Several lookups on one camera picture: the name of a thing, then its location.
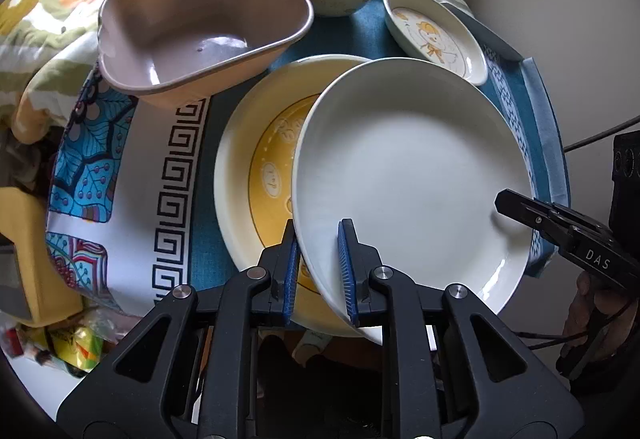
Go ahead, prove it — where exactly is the black cable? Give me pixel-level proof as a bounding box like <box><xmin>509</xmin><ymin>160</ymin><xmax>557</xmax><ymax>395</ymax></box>
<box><xmin>562</xmin><ymin>116</ymin><xmax>640</xmax><ymax>152</ymax></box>

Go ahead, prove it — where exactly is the blue patterned tablecloth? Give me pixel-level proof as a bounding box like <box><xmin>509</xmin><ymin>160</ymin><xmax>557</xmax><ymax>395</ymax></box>
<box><xmin>45</xmin><ymin>0</ymin><xmax>571</xmax><ymax>315</ymax></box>

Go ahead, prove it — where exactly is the clear plastic bag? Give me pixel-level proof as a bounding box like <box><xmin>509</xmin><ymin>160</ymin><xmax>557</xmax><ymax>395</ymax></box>
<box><xmin>85</xmin><ymin>306</ymin><xmax>141</xmax><ymax>345</ymax></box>

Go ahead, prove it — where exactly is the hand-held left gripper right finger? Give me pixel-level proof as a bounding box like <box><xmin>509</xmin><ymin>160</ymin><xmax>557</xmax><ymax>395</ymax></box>
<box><xmin>338</xmin><ymin>218</ymin><xmax>586</xmax><ymax>439</ymax></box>

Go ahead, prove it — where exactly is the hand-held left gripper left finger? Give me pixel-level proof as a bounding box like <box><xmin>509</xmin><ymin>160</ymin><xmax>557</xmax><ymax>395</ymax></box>
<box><xmin>56</xmin><ymin>219</ymin><xmax>301</xmax><ymax>439</ymax></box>

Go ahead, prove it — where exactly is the person's right hand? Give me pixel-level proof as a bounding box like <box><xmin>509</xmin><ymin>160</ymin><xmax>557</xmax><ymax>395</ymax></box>
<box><xmin>562</xmin><ymin>270</ymin><xmax>640</xmax><ymax>370</ymax></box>

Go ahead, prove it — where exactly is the white plate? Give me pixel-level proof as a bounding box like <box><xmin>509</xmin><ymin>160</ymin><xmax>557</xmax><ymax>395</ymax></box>
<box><xmin>291</xmin><ymin>58</ymin><xmax>535</xmax><ymax>345</ymax></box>

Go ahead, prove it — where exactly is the pink square bowl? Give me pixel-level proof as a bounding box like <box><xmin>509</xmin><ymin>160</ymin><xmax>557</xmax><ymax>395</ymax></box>
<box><xmin>97</xmin><ymin>0</ymin><xmax>315</xmax><ymax>110</ymax></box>

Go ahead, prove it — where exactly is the white slipper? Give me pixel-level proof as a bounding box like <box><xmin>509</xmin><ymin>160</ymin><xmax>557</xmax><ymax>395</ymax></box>
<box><xmin>295</xmin><ymin>331</ymin><xmax>331</xmax><ymax>362</ymax></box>

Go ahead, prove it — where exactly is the green yellow snack packet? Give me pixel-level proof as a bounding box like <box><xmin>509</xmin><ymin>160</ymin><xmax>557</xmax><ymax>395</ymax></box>
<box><xmin>45</xmin><ymin>324</ymin><xmax>106</xmax><ymax>375</ymax></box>

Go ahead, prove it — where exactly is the small cartoon print plate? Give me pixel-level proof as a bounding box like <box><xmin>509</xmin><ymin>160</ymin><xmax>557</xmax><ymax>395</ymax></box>
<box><xmin>384</xmin><ymin>0</ymin><xmax>488</xmax><ymax>86</ymax></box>

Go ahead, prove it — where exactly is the yellow patterned plate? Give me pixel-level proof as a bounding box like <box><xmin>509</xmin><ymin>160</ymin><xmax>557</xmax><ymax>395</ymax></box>
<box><xmin>214</xmin><ymin>54</ymin><xmax>381</xmax><ymax>337</ymax></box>

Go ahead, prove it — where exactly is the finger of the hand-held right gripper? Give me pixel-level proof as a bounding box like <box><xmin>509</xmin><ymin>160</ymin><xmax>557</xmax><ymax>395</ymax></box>
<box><xmin>494</xmin><ymin>189</ymin><xmax>640</xmax><ymax>292</ymax></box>

